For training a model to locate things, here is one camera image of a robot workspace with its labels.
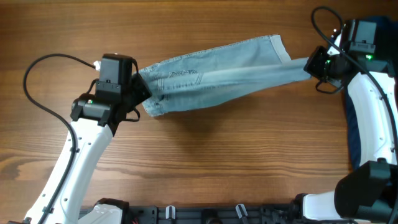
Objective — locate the dark blue shirt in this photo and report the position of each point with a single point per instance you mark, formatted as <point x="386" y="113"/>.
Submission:
<point x="371" y="99"/>

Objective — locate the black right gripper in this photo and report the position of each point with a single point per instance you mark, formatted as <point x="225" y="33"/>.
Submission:
<point x="311" y="66"/>

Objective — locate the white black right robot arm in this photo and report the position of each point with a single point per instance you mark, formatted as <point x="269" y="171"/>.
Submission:
<point x="369" y="193"/>

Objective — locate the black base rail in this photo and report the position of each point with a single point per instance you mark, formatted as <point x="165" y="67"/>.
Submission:
<point x="267" y="214"/>

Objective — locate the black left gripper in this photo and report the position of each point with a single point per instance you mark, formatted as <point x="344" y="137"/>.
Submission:
<point x="143" y="92"/>

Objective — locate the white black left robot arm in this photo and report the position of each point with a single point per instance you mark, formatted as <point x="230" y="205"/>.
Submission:
<point x="95" y="119"/>

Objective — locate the light blue denim shorts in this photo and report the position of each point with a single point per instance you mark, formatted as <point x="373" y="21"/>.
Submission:
<point x="214" y="76"/>

